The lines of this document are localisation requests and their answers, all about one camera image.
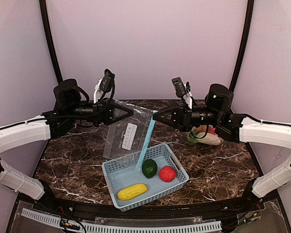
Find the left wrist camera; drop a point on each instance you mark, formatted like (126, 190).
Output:
(104, 86)

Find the yellow corn toy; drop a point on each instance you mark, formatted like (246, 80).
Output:
(132, 191)

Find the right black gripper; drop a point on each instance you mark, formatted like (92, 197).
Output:
(180, 116)

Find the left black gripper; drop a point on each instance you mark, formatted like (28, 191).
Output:
(107, 112)

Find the light blue plastic basket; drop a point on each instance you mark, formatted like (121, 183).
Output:
(121, 173)

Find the grey slotted cable duct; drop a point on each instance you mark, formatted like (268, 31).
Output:
(72, 226)

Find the white bitter gourd toy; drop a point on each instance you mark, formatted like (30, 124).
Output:
(209, 139)

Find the black frame post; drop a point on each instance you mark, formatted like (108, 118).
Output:
(49, 40)
(243, 43)

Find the green round fruit toy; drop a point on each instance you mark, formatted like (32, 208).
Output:
(149, 168)

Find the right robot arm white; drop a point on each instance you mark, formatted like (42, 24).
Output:
(234, 128)

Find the clear zip top bag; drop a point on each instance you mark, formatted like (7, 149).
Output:
(204, 128)

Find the left black frame post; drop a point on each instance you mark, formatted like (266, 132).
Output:
(49, 40)

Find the black aluminium frame rail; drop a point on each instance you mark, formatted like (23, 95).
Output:
(224, 209)

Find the red raspberry toy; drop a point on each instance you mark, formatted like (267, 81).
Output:
(167, 174)

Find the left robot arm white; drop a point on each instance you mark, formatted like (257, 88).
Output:
(72, 105)

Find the right black frame post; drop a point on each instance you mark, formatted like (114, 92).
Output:
(243, 43)

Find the green cucumber toy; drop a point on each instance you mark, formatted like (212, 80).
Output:
(192, 138)

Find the clear zip bag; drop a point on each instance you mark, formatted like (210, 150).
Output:
(204, 128)
(129, 136)

